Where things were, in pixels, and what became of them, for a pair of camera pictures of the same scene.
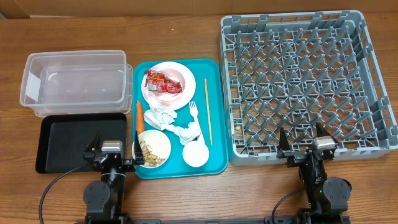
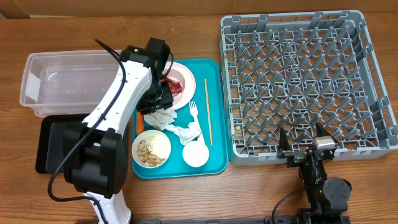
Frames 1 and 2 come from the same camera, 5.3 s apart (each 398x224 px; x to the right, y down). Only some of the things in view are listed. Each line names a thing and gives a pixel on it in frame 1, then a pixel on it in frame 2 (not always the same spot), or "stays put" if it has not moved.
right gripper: x=298 y=156 stays put
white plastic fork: x=194 y=112 stays put
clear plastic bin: x=97 y=81 stays put
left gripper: x=129 y=163 -> x=148 y=107
